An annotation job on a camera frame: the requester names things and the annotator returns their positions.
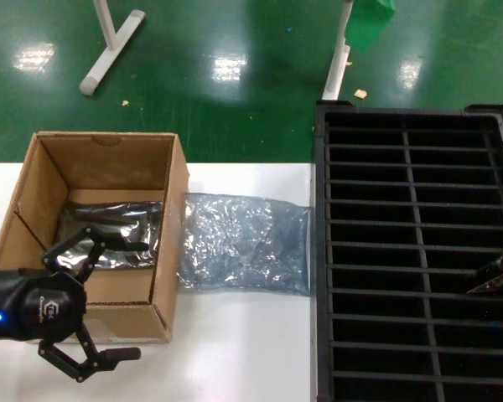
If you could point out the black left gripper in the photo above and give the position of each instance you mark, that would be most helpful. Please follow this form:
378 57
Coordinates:
29 305

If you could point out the grey antistatic bag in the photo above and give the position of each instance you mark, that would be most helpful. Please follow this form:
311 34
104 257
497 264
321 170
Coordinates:
243 243

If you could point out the flat bagged graphics card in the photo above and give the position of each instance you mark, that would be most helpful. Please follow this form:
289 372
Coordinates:
109 218

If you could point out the brown cardboard box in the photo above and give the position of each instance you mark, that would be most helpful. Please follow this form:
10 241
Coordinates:
109 163

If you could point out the black slotted container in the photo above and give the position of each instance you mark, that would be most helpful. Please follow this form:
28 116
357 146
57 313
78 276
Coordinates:
321 251

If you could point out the white table leg with foot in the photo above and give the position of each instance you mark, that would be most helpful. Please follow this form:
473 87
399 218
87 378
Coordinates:
105 58
334 71

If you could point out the large yellow paper scrap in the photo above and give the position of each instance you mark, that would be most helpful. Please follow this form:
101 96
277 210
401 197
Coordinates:
361 94

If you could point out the green tablecloth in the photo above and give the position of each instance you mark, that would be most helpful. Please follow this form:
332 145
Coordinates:
366 25

